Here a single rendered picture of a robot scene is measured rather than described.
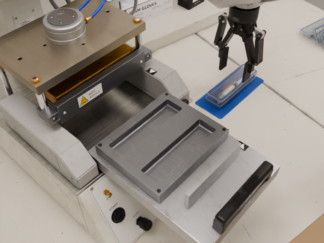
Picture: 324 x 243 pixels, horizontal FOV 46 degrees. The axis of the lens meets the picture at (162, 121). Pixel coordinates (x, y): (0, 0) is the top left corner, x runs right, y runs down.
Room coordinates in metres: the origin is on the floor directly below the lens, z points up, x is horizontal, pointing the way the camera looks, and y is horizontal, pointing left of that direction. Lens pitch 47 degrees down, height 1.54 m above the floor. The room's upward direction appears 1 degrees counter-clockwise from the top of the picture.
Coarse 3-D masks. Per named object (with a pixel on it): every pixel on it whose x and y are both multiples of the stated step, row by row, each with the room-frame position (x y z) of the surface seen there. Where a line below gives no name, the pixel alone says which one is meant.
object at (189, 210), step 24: (240, 144) 0.43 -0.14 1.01; (216, 168) 0.38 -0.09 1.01; (240, 168) 0.41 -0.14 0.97; (144, 192) 0.36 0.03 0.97; (192, 192) 0.33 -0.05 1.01; (216, 192) 0.36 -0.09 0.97; (168, 216) 0.31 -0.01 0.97; (192, 216) 0.31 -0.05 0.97; (240, 216) 0.32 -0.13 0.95; (192, 240) 0.27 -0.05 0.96; (216, 240) 0.27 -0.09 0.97
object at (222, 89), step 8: (232, 72) 0.89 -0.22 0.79; (240, 72) 0.89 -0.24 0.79; (224, 80) 0.86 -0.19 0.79; (232, 80) 0.85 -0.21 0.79; (240, 80) 0.85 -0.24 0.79; (216, 88) 0.82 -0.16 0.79; (224, 88) 0.82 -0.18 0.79; (232, 88) 0.82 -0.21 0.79; (216, 96) 0.78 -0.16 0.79; (224, 96) 0.78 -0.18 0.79
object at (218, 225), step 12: (264, 168) 0.38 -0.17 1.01; (252, 180) 0.35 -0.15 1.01; (264, 180) 0.37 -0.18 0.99; (240, 192) 0.33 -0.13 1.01; (252, 192) 0.34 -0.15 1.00; (228, 204) 0.31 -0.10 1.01; (240, 204) 0.31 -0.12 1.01; (216, 216) 0.29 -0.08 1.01; (228, 216) 0.29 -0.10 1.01; (216, 228) 0.28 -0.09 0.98
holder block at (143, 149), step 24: (168, 96) 0.58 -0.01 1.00; (144, 120) 0.52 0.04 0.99; (168, 120) 0.51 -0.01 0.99; (192, 120) 0.51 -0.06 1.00; (96, 144) 0.45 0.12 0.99; (120, 144) 0.46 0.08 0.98; (144, 144) 0.45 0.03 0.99; (168, 144) 0.45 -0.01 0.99; (192, 144) 0.46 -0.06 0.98; (216, 144) 0.45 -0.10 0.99; (120, 168) 0.40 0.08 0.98; (144, 168) 0.40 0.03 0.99; (168, 168) 0.40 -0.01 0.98; (192, 168) 0.40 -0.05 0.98; (168, 192) 0.35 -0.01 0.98
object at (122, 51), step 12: (120, 48) 0.66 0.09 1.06; (132, 48) 0.66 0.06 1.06; (96, 60) 0.62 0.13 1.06; (108, 60) 0.62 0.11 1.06; (84, 72) 0.58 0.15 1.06; (96, 72) 0.58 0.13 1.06; (24, 84) 0.59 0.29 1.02; (60, 84) 0.55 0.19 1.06; (72, 84) 0.55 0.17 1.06; (48, 96) 0.53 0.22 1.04; (60, 96) 0.52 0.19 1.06
